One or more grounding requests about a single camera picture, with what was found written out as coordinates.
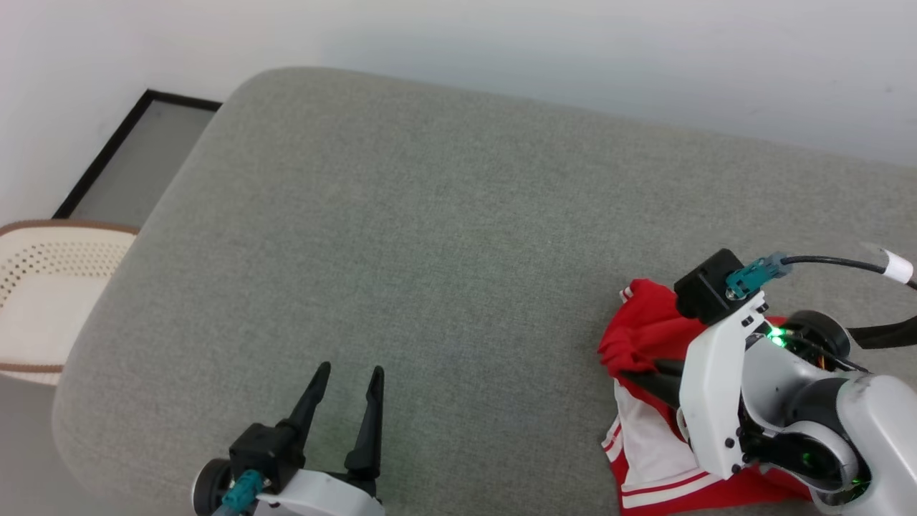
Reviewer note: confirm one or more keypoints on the grey-green fabric sofa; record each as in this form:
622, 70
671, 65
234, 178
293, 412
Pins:
430, 251

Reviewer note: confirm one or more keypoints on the black baseboard strip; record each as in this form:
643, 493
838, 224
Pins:
107, 150

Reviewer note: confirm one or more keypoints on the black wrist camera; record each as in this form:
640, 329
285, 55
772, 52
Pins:
265, 451
702, 287

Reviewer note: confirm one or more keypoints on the red and white jersey shirt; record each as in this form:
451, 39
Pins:
645, 330

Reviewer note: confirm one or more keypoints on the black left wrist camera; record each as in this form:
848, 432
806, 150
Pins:
265, 451

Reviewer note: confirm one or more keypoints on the cream perforated laundry basket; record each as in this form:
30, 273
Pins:
50, 315

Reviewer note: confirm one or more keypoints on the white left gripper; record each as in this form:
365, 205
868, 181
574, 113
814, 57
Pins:
322, 498

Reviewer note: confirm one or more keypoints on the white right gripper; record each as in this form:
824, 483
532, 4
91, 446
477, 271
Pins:
713, 394

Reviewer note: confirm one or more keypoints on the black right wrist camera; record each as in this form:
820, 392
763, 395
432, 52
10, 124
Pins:
702, 287

